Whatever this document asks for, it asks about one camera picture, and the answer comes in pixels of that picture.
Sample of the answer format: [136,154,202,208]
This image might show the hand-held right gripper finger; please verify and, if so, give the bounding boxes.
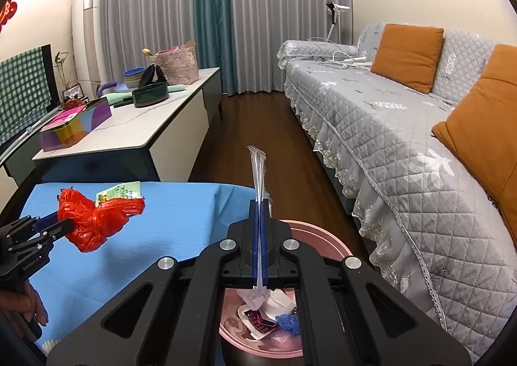
[262,198,473,366]
[46,198,261,366]

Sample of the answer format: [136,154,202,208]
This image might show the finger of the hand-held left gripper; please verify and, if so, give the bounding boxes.
[0,216,75,270]
[31,210,75,233]

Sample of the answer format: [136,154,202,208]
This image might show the red plastic bag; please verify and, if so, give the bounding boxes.
[57,187,145,253]

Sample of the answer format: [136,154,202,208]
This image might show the white bubble wrap sheet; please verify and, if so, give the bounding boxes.
[238,285,269,310]

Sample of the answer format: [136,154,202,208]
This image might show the pink bin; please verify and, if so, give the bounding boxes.
[218,219,366,359]

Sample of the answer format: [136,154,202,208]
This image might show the torn white paper box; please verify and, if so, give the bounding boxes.
[238,288,298,339]

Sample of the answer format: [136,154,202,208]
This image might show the clear plastic straw wrapper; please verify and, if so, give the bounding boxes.
[246,145,270,295]

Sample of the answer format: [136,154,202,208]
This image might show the purple patterned box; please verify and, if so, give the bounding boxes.
[246,309,278,334]

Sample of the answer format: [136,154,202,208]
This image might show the blue plastic bag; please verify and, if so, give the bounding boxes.
[276,313,302,338]

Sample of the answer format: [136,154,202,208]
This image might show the person's left hand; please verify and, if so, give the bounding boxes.
[0,281,49,328]

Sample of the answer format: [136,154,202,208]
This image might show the television stand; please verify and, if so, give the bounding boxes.
[0,107,61,191]

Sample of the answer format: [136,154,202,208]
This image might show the green packet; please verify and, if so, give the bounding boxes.
[96,183,142,205]

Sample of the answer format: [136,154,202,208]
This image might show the white rod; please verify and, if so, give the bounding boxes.
[0,126,33,162]

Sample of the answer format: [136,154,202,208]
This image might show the colourful rectangular box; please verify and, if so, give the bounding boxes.
[38,99,112,152]

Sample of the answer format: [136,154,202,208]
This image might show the blue tablecloth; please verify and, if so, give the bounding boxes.
[18,180,260,366]

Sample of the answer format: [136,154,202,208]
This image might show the green checkered cloth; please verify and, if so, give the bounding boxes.
[0,47,51,145]

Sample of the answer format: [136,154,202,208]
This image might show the mint green cloth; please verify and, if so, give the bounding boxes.
[101,84,189,105]

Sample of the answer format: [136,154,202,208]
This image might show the black television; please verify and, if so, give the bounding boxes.
[0,44,59,149]

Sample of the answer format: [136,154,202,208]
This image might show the white top coffee table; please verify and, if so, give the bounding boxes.
[32,67,223,186]

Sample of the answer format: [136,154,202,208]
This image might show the bamboo plant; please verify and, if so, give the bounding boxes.
[54,51,70,92]

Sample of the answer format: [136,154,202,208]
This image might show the grey quilted sofa cover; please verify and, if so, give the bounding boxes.
[277,23,517,358]

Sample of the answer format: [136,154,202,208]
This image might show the dark green bowl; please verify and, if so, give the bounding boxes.
[132,81,170,108]

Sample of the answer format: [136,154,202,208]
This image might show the stack of coloured bowls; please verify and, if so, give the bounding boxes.
[122,66,148,89]

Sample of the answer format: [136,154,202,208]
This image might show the pink lace basket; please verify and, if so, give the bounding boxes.
[150,41,200,86]

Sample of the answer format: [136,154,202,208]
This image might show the white standing air conditioner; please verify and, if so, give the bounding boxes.
[72,0,101,84]

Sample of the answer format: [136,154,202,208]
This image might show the teal curtain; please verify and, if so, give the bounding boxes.
[194,0,232,97]

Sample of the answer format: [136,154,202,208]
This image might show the grey curtain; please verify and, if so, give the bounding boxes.
[93,0,198,85]
[227,0,352,94]

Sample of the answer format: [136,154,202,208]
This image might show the orange cushion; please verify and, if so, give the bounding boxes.
[431,44,517,249]
[371,24,445,94]

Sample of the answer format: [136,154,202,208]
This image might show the white floor lamp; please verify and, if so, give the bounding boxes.
[325,1,351,44]

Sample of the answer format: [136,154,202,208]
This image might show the photo frame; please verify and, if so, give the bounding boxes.
[60,84,84,102]

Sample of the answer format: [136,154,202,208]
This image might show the white power strip with cable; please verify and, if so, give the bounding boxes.
[331,49,375,70]

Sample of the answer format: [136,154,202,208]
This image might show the red wall decoration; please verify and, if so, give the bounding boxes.
[0,0,18,34]

